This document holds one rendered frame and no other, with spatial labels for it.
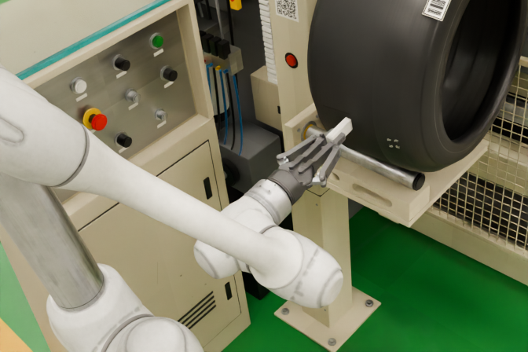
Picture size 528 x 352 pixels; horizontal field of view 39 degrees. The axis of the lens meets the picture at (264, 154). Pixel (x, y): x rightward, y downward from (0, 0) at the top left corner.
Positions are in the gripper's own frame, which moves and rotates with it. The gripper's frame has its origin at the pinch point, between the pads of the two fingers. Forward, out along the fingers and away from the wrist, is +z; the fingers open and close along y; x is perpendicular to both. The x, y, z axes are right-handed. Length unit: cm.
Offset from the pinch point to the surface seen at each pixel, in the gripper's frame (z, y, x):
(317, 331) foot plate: 4, 30, 112
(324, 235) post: 14, 28, 69
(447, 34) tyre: 18.2, -15.3, -18.4
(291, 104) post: 20.0, 35.9, 23.4
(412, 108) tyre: 7.3, -13.8, -7.4
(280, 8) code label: 24.0, 36.1, -5.6
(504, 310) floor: 50, -14, 120
